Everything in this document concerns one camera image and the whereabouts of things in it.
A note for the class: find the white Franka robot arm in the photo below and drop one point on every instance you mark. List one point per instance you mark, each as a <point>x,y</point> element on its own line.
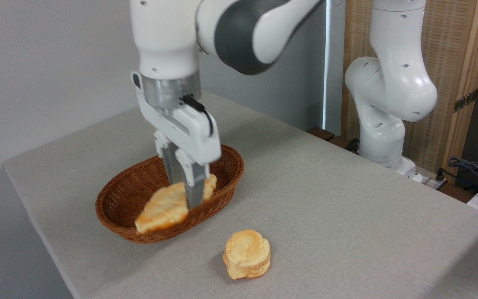
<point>388,83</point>

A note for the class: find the wooden woven screen panel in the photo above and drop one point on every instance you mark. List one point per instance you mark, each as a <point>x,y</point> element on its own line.
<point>454,54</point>

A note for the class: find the metal screen hinge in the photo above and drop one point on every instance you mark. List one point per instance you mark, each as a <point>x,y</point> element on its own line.
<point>466,100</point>

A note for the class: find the brown wicker basket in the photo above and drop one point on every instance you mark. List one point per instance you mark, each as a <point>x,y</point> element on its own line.
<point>222,182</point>

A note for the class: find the long bread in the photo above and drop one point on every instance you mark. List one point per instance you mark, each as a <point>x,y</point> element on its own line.
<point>162,209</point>

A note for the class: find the round stacked bread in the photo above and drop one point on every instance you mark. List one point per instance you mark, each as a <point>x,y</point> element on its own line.
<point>247,253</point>

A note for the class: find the grey tablecloth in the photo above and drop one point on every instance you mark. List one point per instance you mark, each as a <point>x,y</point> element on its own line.
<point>347,216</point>

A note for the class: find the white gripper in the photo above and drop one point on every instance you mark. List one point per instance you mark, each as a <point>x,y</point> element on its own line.
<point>193,137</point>

